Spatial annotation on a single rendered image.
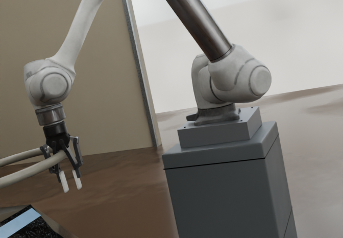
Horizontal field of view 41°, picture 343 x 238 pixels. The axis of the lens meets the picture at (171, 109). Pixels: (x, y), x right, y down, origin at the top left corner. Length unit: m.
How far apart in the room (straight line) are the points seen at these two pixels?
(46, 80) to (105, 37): 5.16
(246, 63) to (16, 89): 6.01
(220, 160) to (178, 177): 0.18
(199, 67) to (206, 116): 0.20
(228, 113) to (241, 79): 0.27
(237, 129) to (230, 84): 0.21
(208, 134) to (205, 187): 0.21
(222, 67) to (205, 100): 0.25
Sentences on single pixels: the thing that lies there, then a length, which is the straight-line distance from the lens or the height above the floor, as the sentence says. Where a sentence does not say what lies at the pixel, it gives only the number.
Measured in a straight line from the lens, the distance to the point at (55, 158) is 1.53.
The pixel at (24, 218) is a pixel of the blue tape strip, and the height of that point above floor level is 0.78.
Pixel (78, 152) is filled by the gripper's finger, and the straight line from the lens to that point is 1.57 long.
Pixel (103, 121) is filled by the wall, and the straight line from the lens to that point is 6.66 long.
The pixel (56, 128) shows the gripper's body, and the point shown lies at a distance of 1.55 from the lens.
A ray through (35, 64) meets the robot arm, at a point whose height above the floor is 1.23.
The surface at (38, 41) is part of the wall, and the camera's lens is 7.07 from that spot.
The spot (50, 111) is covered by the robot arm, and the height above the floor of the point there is 1.07.
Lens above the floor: 1.17
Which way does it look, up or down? 6 degrees down
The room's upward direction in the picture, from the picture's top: 12 degrees counter-clockwise
